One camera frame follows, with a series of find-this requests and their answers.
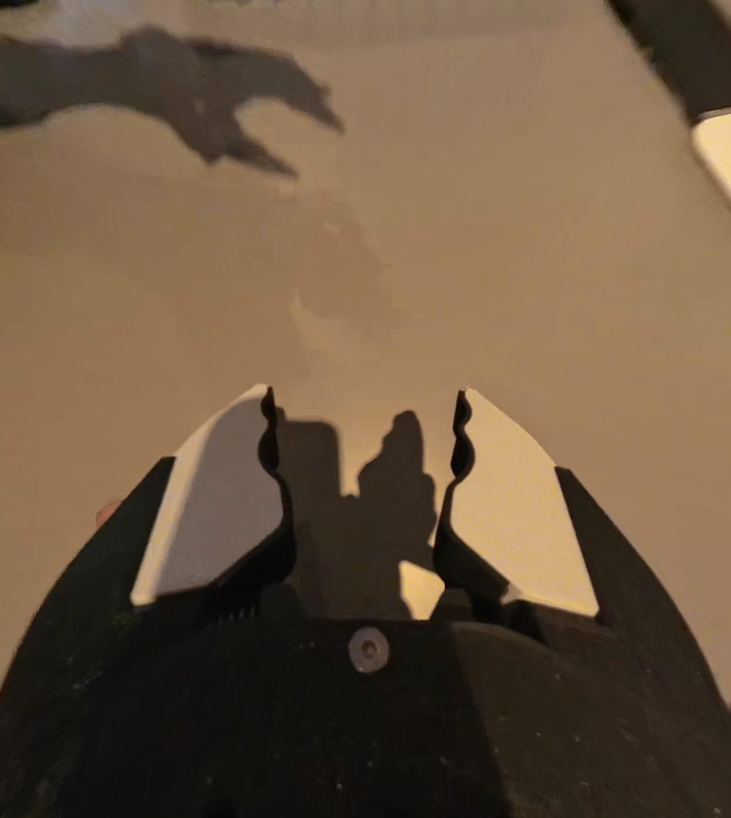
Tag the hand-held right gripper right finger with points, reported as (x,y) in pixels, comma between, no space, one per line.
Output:
(519,511)

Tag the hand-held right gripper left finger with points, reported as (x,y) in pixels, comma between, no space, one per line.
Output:
(212,511)

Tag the person's right hand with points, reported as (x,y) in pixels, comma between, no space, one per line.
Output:
(108,513)

